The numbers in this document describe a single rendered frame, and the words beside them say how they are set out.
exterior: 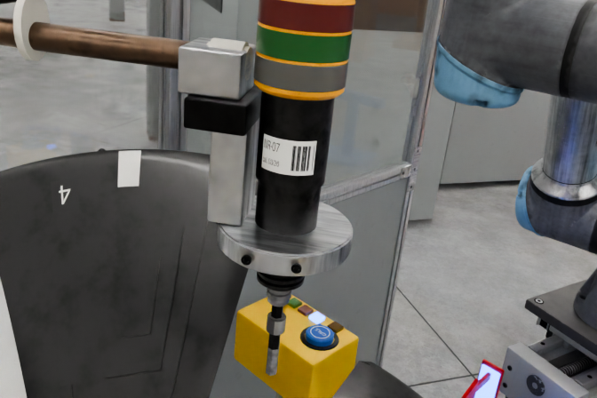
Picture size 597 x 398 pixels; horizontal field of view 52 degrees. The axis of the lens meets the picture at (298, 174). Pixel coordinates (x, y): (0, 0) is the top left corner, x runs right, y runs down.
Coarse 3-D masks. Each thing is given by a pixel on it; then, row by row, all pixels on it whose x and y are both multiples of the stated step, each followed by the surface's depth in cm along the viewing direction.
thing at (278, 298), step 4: (268, 292) 32; (272, 292) 32; (276, 292) 32; (280, 292) 32; (284, 292) 32; (288, 292) 32; (268, 296) 33; (272, 296) 32; (276, 296) 32; (280, 296) 32; (284, 296) 32; (288, 296) 32; (268, 300) 33; (272, 300) 33; (276, 300) 32; (280, 300) 32; (284, 300) 32; (288, 300) 33; (272, 304) 33; (276, 304) 32; (280, 304) 32; (284, 304) 33
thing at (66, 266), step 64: (0, 192) 46; (128, 192) 47; (192, 192) 47; (256, 192) 48; (0, 256) 45; (64, 256) 45; (128, 256) 44; (192, 256) 44; (64, 320) 43; (128, 320) 42; (192, 320) 42; (64, 384) 41; (128, 384) 40; (192, 384) 40
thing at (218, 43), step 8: (216, 40) 28; (224, 40) 28; (232, 40) 28; (224, 48) 28; (232, 48) 28; (240, 48) 28; (248, 48) 28; (248, 56) 28; (248, 64) 29; (248, 72) 29
